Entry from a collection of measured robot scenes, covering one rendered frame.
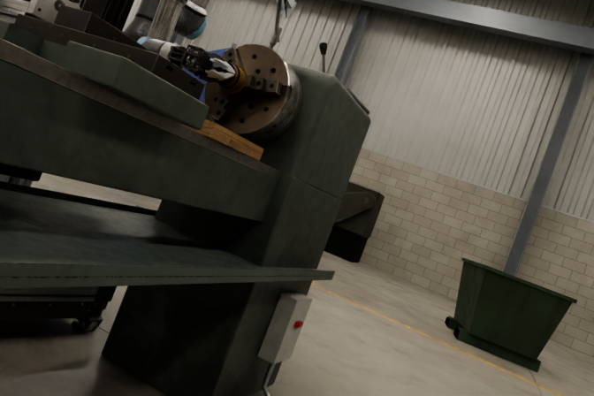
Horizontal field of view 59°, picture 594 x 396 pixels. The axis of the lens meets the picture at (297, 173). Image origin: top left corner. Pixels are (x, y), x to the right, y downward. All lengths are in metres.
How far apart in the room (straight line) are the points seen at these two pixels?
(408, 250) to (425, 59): 4.33
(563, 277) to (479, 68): 4.68
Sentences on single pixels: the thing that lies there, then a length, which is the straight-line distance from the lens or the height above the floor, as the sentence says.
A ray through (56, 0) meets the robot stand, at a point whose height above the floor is 1.10.
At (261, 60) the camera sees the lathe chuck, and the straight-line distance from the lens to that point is 1.77.
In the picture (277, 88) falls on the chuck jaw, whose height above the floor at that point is 1.10.
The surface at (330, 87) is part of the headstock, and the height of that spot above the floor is 1.20.
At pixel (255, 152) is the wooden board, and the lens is 1.56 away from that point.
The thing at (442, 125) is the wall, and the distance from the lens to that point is 11.94.
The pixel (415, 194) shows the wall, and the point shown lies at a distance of 11.64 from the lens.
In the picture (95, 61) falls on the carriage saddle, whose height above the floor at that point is 0.90.
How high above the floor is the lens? 0.80
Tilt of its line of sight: 3 degrees up
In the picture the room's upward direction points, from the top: 21 degrees clockwise
